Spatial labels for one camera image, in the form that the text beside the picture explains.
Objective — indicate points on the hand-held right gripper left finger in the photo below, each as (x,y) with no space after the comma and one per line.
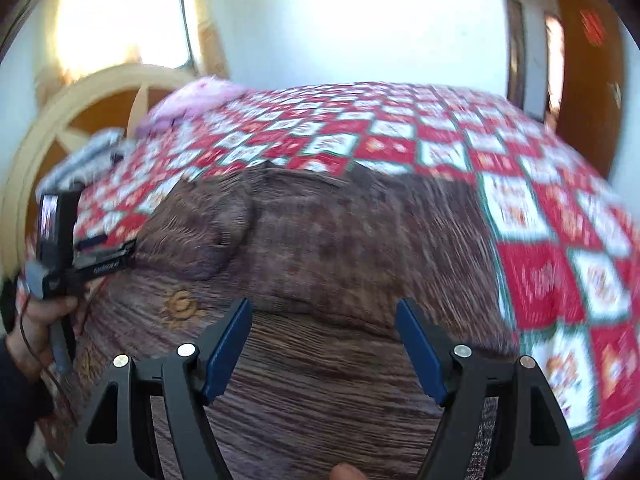
(230,350)

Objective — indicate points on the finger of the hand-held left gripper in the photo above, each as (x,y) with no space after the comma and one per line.
(92,242)
(107,262)

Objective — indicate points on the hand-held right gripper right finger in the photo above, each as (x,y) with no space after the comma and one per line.
(420,355)

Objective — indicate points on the brown knit sweater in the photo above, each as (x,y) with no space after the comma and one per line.
(325,240)

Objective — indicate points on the person's left forearm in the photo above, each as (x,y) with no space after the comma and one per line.
(20,410)

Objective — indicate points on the person's left hand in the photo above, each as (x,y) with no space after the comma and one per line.
(37,332)

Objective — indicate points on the person's right hand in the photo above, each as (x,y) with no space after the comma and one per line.
(349,472)

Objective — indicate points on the grey patterned pillow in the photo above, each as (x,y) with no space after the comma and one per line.
(85,155)

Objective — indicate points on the cream round headboard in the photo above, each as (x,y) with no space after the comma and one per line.
(30,150)

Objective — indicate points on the red checked printed blanket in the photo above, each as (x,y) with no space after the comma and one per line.
(550,270)

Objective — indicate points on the pink quilt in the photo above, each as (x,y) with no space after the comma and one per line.
(190,100)

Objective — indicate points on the window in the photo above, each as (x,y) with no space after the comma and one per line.
(150,20)

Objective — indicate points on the brown wooden door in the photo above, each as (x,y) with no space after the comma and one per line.
(590,85)

